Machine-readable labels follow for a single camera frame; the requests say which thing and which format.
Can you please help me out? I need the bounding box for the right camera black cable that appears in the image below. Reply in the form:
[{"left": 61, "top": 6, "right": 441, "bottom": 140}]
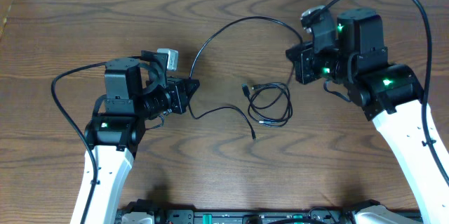
[{"left": 308, "top": 0, "right": 449, "bottom": 188}]

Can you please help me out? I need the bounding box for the left camera black cable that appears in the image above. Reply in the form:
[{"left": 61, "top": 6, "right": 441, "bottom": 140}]
[{"left": 51, "top": 55, "right": 143, "bottom": 224}]

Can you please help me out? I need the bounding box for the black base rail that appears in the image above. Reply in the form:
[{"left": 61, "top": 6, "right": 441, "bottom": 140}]
[{"left": 115, "top": 199, "right": 424, "bottom": 224}]

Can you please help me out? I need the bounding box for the black USB cable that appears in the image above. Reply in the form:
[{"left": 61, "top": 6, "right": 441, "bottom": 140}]
[
  {"left": 187, "top": 15, "right": 304, "bottom": 142},
  {"left": 241, "top": 82, "right": 294, "bottom": 129}
]

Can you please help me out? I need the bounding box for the camera black cable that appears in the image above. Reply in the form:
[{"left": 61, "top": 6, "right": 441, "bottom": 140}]
[
  {"left": 308, "top": 0, "right": 449, "bottom": 188},
  {"left": 51, "top": 55, "right": 143, "bottom": 224}
]

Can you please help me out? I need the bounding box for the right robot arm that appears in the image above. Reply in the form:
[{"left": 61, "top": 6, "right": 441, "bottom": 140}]
[{"left": 286, "top": 6, "right": 448, "bottom": 223}]

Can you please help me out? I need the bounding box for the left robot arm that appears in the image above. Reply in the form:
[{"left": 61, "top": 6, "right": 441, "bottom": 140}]
[{"left": 71, "top": 54, "right": 199, "bottom": 223}]

